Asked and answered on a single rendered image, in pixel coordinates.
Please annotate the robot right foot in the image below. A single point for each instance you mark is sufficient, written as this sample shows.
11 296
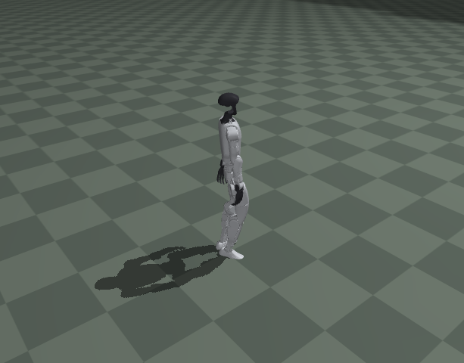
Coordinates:
232 255

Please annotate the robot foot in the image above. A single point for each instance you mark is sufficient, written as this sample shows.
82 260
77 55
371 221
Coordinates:
220 244
232 255

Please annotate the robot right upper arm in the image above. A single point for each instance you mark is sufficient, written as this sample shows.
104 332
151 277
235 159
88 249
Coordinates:
232 135

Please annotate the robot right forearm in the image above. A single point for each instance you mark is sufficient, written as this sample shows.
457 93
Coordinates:
237 168

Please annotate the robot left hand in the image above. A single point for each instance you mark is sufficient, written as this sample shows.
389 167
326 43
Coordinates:
221 173

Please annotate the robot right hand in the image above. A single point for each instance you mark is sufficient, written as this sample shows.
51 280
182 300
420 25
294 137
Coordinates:
238 196

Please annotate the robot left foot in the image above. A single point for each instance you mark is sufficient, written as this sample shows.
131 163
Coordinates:
220 244

